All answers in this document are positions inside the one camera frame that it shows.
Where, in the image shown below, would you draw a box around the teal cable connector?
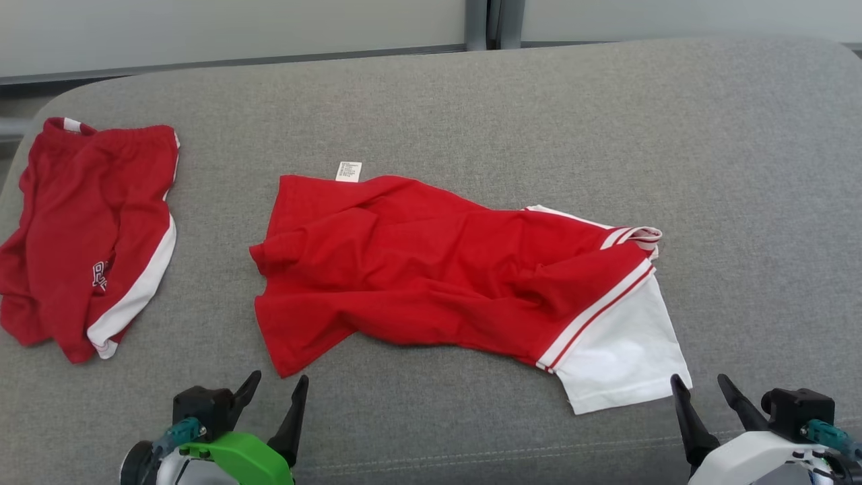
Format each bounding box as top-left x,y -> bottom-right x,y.
801,419 -> 862,462
154,418 -> 206,455

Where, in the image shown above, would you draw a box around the red white Bulls jersey shirt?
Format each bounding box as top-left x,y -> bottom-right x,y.
249,162 -> 693,415

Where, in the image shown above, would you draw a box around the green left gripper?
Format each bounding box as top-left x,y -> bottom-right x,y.
178,370 -> 309,485

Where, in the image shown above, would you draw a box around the red shorts with white stripe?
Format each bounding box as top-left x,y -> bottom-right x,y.
0,117 -> 180,364

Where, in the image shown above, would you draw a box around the grey metal partition post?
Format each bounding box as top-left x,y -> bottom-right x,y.
465,0 -> 526,51

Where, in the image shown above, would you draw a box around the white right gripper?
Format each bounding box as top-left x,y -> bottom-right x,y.
670,374 -> 842,485

